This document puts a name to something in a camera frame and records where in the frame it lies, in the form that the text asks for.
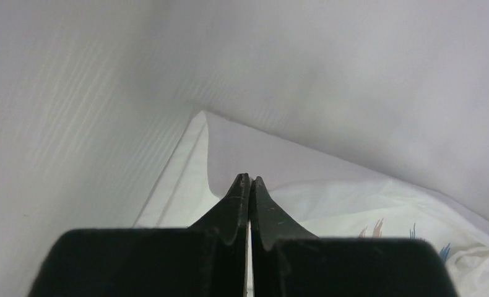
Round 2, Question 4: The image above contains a white printed t-shirt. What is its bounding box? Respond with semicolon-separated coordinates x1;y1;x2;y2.
135;111;489;296

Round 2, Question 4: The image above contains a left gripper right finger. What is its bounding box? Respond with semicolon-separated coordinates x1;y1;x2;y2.
249;177;457;296

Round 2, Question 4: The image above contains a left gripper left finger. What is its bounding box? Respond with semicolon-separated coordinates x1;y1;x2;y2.
29;173;251;296

